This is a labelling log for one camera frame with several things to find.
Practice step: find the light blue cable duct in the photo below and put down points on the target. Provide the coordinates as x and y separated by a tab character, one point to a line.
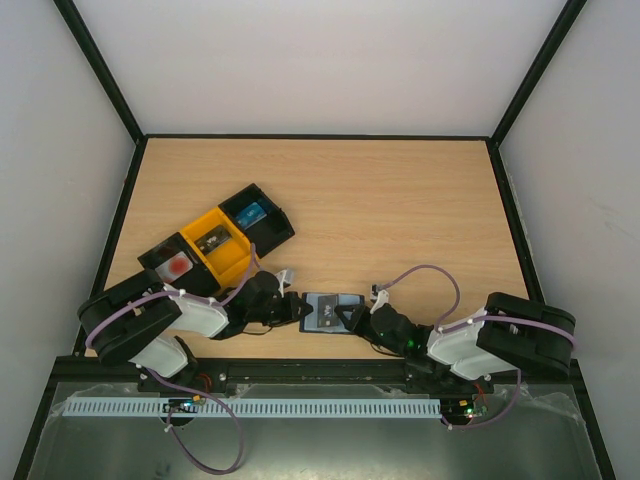
129	407

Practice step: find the yellow bin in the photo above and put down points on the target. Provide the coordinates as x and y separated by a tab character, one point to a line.
221	246

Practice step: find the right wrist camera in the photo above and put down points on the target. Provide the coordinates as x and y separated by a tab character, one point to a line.
378	297

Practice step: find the black bin left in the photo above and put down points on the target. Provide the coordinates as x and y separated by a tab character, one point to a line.
199	280

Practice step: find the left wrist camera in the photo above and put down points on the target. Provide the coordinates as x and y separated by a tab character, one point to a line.
285	279

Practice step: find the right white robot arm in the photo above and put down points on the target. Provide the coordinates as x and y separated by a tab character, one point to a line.
508	333

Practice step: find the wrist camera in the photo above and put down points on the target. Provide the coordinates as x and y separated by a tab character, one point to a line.
285	279
378	297

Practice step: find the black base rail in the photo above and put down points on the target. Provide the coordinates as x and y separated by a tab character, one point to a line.
222	375

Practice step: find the blue card in bin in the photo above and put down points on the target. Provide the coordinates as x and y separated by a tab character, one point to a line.
251	214

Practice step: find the white red card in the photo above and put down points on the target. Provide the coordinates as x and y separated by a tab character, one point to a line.
174	268

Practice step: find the navy blue card holder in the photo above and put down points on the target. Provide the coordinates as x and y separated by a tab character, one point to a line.
344	299

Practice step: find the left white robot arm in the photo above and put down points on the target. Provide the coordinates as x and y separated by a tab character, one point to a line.
128	323

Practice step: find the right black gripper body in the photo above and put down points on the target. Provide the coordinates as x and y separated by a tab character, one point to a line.
363	320

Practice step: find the black bin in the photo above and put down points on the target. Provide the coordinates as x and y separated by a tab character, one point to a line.
199	280
269	233

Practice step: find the black bin right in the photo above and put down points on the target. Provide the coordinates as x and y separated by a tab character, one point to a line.
269	233

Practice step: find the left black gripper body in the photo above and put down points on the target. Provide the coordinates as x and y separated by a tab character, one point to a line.
274	316

